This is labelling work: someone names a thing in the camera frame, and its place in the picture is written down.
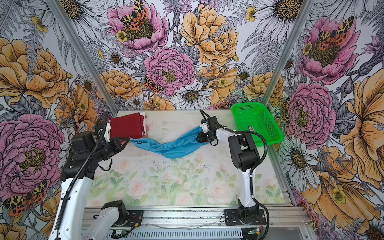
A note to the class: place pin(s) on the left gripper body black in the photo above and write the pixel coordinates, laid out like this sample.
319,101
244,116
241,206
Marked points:
110,149

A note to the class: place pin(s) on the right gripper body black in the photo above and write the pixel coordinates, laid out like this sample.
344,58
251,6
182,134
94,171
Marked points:
205,137

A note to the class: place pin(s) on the blue t-shirt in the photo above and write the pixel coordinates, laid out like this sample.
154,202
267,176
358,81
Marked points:
181,147

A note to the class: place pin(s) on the green plastic basket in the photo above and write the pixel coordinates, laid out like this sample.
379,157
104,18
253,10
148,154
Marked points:
258,116

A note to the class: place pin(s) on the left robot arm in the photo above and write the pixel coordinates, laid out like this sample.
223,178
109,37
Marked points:
77,178

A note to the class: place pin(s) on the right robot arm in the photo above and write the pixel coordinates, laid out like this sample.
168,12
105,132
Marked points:
248,149

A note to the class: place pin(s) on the dark red folded t-shirt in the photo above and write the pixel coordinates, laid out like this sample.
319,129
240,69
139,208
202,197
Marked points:
129,126

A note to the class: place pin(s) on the white folded t-shirt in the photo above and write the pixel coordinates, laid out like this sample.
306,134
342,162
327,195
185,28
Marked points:
143,117

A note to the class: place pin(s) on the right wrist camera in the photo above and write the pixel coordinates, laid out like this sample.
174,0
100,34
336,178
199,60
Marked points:
205,126

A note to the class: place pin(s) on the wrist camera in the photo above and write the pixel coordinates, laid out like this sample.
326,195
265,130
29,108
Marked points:
205,126
107,135

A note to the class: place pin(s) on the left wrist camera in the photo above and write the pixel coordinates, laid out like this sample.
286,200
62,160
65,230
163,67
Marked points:
107,135

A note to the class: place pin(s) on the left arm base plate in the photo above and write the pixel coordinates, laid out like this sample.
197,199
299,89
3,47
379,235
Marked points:
134,219

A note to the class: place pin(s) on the aluminium front rail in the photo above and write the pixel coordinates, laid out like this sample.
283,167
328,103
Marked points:
190,217

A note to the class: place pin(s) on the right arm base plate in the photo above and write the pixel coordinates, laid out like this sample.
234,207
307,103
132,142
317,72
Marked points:
232,217

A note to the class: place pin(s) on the white slotted cable duct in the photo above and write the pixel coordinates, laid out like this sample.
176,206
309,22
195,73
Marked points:
173,234

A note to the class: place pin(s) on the left aluminium corner post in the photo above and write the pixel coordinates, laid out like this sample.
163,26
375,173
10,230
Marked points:
69,29

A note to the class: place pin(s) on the aluminium corner post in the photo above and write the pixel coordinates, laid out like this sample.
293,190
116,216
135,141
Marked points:
291,41
69,29

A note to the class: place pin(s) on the right aluminium corner post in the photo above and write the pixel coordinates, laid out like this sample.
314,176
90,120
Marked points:
291,41

